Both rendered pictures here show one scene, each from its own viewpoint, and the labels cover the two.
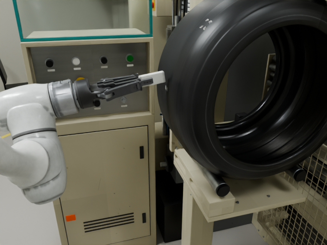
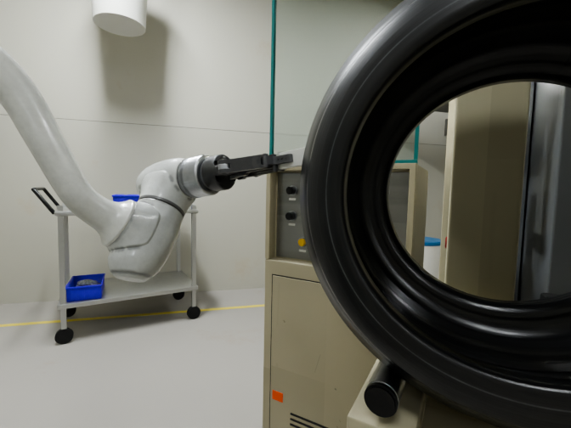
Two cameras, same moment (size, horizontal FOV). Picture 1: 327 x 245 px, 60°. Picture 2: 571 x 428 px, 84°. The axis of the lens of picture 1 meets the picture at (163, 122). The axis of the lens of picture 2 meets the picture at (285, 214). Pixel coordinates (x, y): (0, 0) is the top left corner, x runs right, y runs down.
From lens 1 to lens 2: 56 cm
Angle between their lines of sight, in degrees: 48
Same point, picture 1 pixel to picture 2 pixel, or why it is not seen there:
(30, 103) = (160, 171)
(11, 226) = (249, 388)
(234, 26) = (381, 30)
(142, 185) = not seen: hidden behind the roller
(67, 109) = (189, 183)
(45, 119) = (165, 188)
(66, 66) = not seen: hidden behind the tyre
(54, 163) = (137, 229)
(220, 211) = not seen: outside the picture
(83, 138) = (308, 287)
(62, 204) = (272, 370)
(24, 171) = (92, 217)
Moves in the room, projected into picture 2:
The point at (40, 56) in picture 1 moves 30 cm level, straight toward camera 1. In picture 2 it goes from (285, 183) to (249, 181)
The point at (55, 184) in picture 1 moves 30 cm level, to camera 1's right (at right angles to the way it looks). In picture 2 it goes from (127, 254) to (217, 294)
